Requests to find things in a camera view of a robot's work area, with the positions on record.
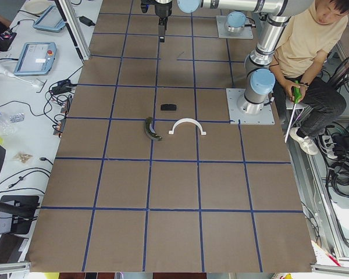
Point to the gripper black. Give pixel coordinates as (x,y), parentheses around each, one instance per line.
(162,11)

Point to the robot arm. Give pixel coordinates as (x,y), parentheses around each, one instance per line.
(260,80)
(235,22)

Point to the black power adapter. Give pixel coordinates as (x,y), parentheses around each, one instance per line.
(86,21)

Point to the black brake pad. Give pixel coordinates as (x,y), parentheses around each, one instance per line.
(168,107)

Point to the green curved brake shoe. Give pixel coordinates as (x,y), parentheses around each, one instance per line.
(150,132)

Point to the far teach pendant blue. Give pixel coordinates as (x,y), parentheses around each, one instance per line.
(50,20)

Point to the teach pendant blue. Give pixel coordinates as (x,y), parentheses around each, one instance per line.
(50,20)
(36,59)

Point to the near teach pendant blue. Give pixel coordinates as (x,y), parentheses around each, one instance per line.
(36,59)

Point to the person in beige shirt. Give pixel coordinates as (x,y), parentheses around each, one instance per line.
(299,57)

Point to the plastic water bottle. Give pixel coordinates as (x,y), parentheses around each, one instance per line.
(5,126)

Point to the black box on table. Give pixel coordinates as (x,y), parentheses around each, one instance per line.
(17,212)

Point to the aluminium frame post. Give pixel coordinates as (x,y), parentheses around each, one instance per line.
(69,17)

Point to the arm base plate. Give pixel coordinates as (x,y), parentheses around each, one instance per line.
(245,113)
(225,30)

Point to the white curved plastic bracket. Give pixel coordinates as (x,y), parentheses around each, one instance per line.
(187,120)

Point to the green handled white stick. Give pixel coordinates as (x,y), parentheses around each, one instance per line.
(297,96)

